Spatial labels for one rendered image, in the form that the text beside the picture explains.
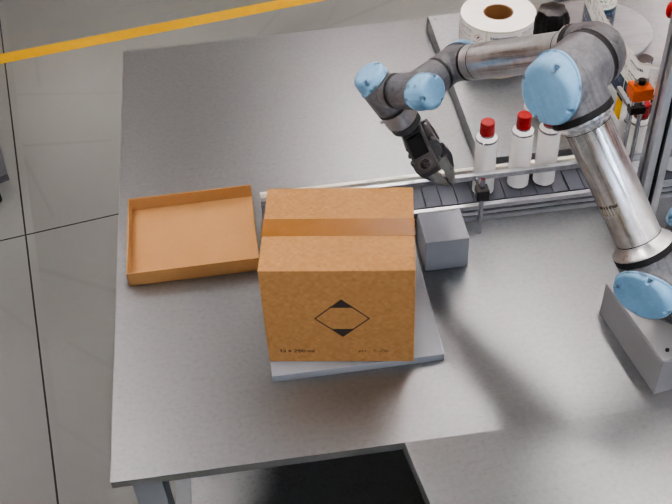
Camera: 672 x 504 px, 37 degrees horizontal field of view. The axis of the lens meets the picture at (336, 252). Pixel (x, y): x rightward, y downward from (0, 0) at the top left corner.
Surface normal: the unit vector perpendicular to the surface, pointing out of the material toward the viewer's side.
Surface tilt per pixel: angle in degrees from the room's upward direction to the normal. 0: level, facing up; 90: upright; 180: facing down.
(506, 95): 0
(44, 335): 0
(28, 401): 0
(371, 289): 90
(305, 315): 90
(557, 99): 84
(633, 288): 96
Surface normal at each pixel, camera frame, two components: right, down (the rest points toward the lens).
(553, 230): -0.04, -0.71
